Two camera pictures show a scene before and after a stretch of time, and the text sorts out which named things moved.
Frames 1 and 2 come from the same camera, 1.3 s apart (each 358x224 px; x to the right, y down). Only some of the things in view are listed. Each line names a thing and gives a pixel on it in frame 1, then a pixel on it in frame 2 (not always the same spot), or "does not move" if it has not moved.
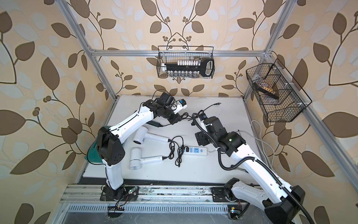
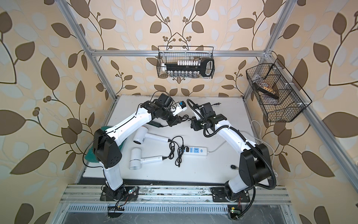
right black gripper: x=201 y=137 → x=195 y=124
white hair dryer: x=136 y=161 does not move
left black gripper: x=176 y=117 does not move
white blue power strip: x=193 y=150 does not move
